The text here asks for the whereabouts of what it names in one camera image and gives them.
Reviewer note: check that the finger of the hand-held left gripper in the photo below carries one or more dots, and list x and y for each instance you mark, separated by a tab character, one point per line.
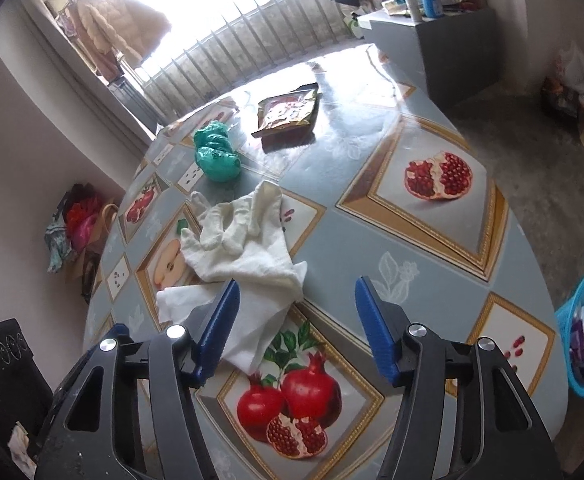
117	331

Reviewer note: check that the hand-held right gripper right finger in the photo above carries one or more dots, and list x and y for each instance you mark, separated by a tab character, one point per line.
376	330

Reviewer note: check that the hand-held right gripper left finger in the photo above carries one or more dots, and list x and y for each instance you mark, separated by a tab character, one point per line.
219	325

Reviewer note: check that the white cotton gloves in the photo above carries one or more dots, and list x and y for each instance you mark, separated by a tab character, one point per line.
252	250

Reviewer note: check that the blue mesh plastic basket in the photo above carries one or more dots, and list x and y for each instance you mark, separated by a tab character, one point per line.
564	332

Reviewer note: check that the purple snack bag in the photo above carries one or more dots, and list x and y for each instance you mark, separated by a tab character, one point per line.
579	340

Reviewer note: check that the teal patterned cloth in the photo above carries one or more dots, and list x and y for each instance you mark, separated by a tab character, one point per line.
59	250

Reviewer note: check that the red plastic bag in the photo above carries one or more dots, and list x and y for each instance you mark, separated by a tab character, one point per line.
79	222

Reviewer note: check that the black bag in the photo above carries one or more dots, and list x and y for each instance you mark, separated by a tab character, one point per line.
77	195

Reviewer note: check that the fruit print tablecloth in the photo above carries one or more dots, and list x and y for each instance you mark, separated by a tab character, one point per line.
351	175

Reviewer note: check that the green plastic bag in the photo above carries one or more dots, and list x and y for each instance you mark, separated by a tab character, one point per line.
217	157

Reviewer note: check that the brown snack packet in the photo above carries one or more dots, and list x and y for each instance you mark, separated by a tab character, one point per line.
287	110

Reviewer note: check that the metal balcony railing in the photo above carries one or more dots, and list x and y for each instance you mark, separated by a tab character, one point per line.
252	45

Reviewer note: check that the grey cabinet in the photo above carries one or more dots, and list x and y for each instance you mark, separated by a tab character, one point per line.
451	55

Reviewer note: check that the dark box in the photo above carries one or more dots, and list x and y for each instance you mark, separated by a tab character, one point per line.
559	100

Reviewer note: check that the green white packet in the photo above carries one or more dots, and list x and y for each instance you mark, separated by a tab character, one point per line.
355	25

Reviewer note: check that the beige padded jacket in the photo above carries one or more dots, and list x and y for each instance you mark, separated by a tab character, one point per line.
117	25

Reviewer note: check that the small white bottle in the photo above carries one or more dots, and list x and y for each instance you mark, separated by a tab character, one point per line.
413	9

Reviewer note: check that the white plastic bag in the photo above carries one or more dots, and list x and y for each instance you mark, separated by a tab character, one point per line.
574	67

